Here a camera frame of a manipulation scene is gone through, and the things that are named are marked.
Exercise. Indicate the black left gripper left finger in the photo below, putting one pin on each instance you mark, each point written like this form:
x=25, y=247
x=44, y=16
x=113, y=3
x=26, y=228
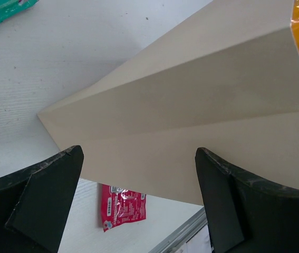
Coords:
x=35, y=202

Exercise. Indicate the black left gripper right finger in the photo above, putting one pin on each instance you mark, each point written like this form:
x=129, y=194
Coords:
x=245, y=212

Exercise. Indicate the red snack packet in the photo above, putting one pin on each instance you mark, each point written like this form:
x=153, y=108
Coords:
x=119, y=206

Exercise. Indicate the aluminium front frame rail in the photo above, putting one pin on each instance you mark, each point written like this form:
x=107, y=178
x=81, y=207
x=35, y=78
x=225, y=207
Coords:
x=178, y=238

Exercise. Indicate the beige paper bag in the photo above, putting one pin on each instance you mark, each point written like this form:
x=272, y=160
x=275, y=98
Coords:
x=226, y=79

